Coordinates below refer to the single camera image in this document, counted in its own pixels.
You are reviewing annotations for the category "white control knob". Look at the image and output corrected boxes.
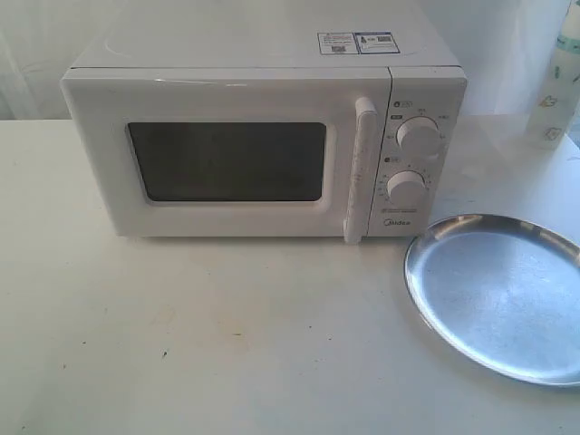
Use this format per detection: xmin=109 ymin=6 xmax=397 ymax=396
xmin=386 ymin=170 xmax=427 ymax=208
xmin=396 ymin=116 xmax=442 ymax=157

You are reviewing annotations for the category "white microwave oven body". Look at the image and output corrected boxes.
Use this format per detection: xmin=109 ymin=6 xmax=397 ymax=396
xmin=68 ymin=24 xmax=467 ymax=237

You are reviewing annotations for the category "round steel tray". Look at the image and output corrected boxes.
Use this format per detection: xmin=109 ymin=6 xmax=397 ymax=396
xmin=404 ymin=214 xmax=579 ymax=388

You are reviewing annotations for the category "upper white control knob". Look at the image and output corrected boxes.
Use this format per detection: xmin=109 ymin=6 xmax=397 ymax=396
xmin=396 ymin=116 xmax=442 ymax=157

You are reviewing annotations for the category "white microwave door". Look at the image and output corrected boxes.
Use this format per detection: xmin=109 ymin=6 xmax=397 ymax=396
xmin=61 ymin=67 xmax=392 ymax=244

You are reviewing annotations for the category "lower white control knob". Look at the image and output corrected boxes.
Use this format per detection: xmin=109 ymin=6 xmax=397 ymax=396
xmin=386 ymin=170 xmax=427 ymax=208

